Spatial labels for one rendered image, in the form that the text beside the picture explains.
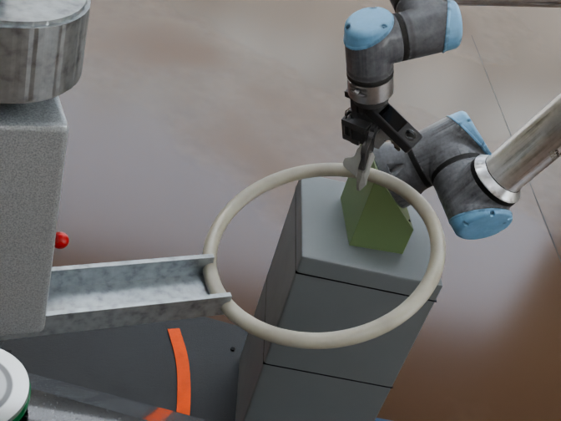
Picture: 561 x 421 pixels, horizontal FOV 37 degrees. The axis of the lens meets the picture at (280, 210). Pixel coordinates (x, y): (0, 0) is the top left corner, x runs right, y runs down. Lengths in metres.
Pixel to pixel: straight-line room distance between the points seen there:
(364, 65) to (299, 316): 0.98
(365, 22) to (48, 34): 0.65
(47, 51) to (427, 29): 0.73
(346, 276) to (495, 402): 1.26
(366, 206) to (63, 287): 0.92
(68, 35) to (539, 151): 1.23
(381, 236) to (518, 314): 1.61
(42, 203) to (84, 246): 2.10
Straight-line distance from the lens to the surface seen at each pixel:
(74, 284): 1.61
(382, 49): 1.55
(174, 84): 4.52
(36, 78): 1.14
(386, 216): 2.24
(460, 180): 2.13
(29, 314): 1.42
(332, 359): 2.47
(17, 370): 1.73
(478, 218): 2.09
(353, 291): 2.28
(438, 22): 1.58
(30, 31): 1.11
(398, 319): 1.54
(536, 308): 3.89
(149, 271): 1.63
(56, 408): 1.75
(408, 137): 1.65
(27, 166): 1.22
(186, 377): 2.93
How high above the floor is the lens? 2.20
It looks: 36 degrees down
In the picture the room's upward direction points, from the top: 18 degrees clockwise
